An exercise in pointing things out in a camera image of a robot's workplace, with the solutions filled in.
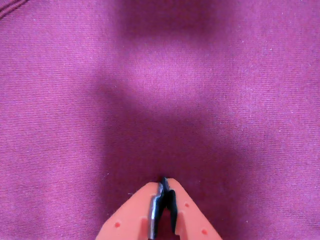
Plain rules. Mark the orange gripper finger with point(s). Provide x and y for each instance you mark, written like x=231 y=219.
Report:
x=130 y=215
x=192 y=215

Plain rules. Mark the dark red cloth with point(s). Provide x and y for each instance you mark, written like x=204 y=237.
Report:
x=225 y=100

